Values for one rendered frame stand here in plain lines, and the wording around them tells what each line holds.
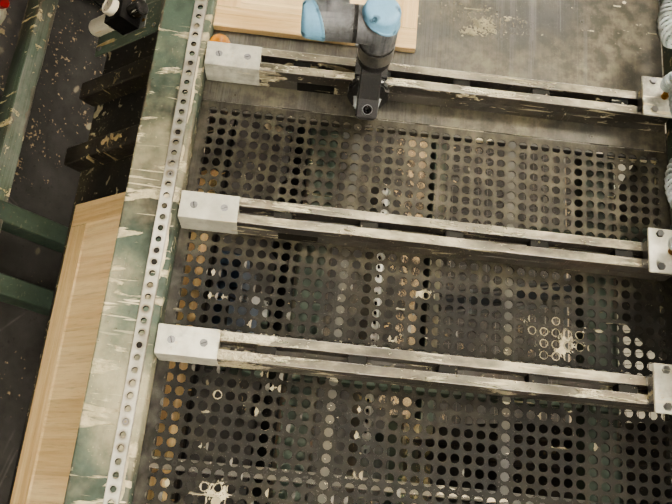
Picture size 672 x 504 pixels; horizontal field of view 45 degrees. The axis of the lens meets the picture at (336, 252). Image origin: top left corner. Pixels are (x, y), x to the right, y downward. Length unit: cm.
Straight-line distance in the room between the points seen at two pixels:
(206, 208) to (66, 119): 115
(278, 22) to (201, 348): 82
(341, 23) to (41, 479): 132
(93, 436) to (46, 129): 132
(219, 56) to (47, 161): 98
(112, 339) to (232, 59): 68
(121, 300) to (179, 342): 16
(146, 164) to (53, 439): 77
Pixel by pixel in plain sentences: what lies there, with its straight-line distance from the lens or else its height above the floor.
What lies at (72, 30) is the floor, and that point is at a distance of 293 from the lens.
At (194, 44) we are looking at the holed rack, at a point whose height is 89.
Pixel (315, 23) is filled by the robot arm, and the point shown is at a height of 130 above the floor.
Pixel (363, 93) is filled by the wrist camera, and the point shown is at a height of 128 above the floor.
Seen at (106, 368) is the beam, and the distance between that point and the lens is 169.
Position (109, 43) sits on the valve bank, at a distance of 215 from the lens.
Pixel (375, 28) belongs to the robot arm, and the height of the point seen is 139.
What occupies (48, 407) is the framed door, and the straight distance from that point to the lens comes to 224.
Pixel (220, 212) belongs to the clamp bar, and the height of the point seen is 100.
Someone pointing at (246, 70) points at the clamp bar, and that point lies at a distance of 189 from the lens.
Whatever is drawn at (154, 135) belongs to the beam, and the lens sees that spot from 185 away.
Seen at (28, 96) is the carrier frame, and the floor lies 18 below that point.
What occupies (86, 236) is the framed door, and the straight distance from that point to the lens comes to 234.
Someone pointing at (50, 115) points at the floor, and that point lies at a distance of 277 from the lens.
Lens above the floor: 218
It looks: 36 degrees down
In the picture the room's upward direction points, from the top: 81 degrees clockwise
